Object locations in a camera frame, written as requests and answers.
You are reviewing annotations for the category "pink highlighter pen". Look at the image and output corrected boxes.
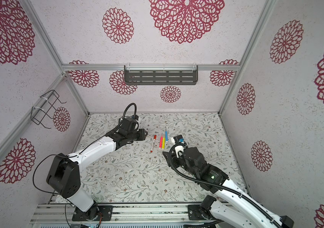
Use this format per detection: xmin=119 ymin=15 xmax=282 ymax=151
xmin=159 ymin=136 xmax=163 ymax=149

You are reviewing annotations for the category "dark grey slotted wall shelf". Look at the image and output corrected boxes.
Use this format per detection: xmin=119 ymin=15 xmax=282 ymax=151
xmin=124 ymin=65 xmax=199 ymax=86

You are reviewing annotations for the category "black wire wall rack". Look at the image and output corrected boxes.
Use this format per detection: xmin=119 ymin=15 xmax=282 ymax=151
xmin=30 ymin=89 xmax=66 ymax=129

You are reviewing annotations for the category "white pen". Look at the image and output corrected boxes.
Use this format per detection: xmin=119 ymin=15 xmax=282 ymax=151
xmin=150 ymin=135 xmax=157 ymax=153

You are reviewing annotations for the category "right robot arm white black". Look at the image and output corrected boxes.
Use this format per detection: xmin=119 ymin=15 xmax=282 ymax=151
xmin=163 ymin=135 xmax=294 ymax=228

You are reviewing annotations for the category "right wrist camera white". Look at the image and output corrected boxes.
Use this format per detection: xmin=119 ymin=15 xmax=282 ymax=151
xmin=170 ymin=135 xmax=187 ymax=158

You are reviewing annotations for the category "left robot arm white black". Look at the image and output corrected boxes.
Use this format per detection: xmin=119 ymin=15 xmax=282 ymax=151
xmin=46 ymin=103 xmax=148 ymax=221

